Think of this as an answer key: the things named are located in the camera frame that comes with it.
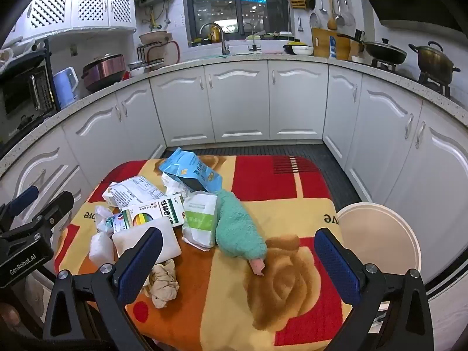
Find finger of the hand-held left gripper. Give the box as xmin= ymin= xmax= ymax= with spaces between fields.
xmin=0 ymin=186 xmax=40 ymax=227
xmin=0 ymin=191 xmax=75 ymax=242

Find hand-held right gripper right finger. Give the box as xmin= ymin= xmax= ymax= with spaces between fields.
xmin=314 ymin=228 xmax=439 ymax=351

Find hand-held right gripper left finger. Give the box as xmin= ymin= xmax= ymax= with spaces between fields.
xmin=43 ymin=227 xmax=163 ymax=351

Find cream plastic bucket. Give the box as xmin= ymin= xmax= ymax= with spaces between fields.
xmin=335 ymin=202 xmax=422 ymax=283

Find white green packet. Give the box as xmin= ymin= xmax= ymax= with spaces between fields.
xmin=182 ymin=190 xmax=219 ymax=251

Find teal fluffy sock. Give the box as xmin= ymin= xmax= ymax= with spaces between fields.
xmin=215 ymin=189 xmax=268 ymax=277

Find person's left hand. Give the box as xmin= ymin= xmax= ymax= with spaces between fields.
xmin=0 ymin=303 xmax=21 ymax=328

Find white tissue pack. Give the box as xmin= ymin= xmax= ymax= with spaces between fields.
xmin=111 ymin=221 xmax=182 ymax=264

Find crumpled beige tissue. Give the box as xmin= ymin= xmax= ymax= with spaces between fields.
xmin=141 ymin=259 xmax=180 ymax=309

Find white plastic bag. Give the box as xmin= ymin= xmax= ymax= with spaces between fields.
xmin=89 ymin=230 xmax=116 ymax=268

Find crumpled clear wrapper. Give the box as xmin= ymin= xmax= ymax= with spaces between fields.
xmin=94 ymin=205 xmax=118 ymax=233

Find green white medicine box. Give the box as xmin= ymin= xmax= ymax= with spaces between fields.
xmin=121 ymin=197 xmax=187 ymax=233

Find red yellow printed blanket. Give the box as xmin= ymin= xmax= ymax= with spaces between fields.
xmin=55 ymin=154 xmax=354 ymax=351

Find crumpled white paper box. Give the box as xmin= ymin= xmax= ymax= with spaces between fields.
xmin=101 ymin=176 xmax=166 ymax=209

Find crumpled white tissue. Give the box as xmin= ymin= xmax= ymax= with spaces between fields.
xmin=161 ymin=173 xmax=194 ymax=200

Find black ribbed floor mat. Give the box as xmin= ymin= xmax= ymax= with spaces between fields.
xmin=164 ymin=144 xmax=362 ymax=205

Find blue electric kettle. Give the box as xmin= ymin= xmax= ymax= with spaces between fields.
xmin=53 ymin=67 xmax=80 ymax=109

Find copper rice cooker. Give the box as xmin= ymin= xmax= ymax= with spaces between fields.
xmin=81 ymin=54 xmax=127 ymax=92

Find black dish rack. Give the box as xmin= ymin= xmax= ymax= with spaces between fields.
xmin=137 ymin=40 xmax=181 ymax=70

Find white kitchen base cabinets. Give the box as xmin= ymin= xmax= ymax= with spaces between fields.
xmin=0 ymin=56 xmax=468 ymax=300

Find beige clay pot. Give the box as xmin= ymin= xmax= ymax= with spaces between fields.
xmin=139 ymin=31 xmax=173 ymax=47

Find gas stove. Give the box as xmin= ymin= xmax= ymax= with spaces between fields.
xmin=371 ymin=58 xmax=452 ymax=98

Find black wok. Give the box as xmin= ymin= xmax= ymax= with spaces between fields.
xmin=364 ymin=38 xmax=408 ymax=67

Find wooden cutting board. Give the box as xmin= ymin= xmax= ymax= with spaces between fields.
xmin=312 ymin=27 xmax=352 ymax=61

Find brass pot with lid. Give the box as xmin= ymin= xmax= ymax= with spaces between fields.
xmin=409 ymin=41 xmax=462 ymax=85

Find steel kitchen faucet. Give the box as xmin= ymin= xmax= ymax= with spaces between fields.
xmin=200 ymin=23 xmax=231 ymax=56

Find small steel tap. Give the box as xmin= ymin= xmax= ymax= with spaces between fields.
xmin=243 ymin=22 xmax=262 ymax=52

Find wooden spatula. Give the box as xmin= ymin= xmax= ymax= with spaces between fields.
xmin=327 ymin=0 xmax=338 ymax=30

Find steel strainer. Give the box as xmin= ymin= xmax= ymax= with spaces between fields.
xmin=338 ymin=0 xmax=357 ymax=28

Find dark framed window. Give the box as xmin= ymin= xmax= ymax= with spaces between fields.
xmin=185 ymin=0 xmax=289 ymax=39

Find black range hood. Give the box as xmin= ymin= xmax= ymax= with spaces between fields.
xmin=344 ymin=0 xmax=468 ymax=41

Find white lattice wall cabinet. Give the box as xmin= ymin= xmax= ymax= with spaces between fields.
xmin=7 ymin=0 xmax=138 ymax=44

